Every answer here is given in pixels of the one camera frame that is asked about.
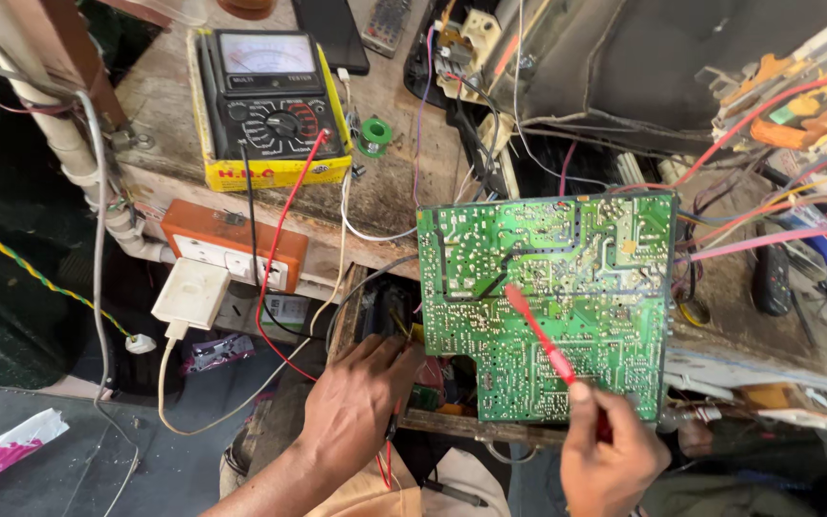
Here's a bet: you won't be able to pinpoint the person's right hand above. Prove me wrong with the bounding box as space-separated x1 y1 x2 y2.
560 380 673 517

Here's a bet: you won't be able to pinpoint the person's left hand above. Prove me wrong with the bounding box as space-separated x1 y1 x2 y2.
297 333 426 482

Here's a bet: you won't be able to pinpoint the red test probe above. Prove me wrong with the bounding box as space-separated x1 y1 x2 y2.
503 283 614 442

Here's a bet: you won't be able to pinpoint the person's beige trousers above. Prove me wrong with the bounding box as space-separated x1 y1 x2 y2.
218 429 512 517

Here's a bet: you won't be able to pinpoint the purple foil packet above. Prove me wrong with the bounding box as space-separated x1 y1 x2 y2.
182 332 257 376

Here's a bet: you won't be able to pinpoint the green circuit board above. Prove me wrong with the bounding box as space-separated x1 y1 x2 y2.
415 190 677 425

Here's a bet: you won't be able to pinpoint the white charger adapter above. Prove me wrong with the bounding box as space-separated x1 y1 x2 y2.
151 257 232 333

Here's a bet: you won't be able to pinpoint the yellow cardboard box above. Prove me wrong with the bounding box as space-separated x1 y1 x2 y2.
185 29 354 193

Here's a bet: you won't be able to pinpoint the black analog multimeter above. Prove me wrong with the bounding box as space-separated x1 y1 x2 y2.
197 29 347 163

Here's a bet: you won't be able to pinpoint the beige small circuit board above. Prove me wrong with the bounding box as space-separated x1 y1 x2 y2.
434 7 505 106

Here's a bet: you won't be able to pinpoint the black phone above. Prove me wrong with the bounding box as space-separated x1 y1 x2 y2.
291 0 371 77

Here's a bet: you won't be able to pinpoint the grey remote control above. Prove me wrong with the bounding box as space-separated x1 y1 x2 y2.
361 0 414 59

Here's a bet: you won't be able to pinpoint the brown round object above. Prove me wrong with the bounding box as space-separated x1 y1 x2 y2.
215 0 277 22

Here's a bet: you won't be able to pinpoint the black remote control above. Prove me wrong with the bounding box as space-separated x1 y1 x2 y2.
751 243 794 317

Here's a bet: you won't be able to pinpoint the opened television set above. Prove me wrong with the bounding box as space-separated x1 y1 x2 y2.
481 0 827 162

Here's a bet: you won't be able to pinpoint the white plastic pipe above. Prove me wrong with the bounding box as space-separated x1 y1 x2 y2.
0 0 174 265

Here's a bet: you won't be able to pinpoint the pink white wrapper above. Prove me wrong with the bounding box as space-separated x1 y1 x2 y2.
0 408 70 501

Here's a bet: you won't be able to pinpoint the white thin cable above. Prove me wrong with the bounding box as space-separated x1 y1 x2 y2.
336 67 419 243

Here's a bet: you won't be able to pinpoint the red test lead wire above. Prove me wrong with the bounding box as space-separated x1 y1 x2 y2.
255 129 333 383

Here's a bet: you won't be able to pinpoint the black test lead wire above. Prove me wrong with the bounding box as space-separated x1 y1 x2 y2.
240 142 328 343

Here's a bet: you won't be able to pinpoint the green solder wire spool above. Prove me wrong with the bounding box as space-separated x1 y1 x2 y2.
357 118 393 159

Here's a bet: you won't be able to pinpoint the orange wall socket box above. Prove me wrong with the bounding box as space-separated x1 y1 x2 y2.
160 199 310 294

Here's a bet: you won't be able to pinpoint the white charger cable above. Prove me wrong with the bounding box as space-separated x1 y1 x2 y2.
157 322 314 438

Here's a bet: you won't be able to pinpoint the pink cable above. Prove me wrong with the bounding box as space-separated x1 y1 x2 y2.
675 225 827 264

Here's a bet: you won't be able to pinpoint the yellow green twisted wire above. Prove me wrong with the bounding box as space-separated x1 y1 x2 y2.
0 194 136 340

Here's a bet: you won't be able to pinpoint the red cable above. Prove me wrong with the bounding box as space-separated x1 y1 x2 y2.
613 65 827 195

